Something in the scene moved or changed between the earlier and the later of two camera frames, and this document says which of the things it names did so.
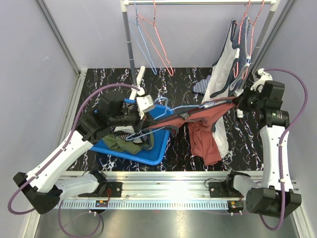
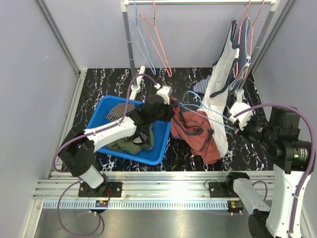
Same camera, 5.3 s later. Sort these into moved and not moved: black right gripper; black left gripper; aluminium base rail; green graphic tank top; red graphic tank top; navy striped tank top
Moved: red graphic tank top; black right gripper; black left gripper
Not moved: green graphic tank top; aluminium base rail; navy striped tank top
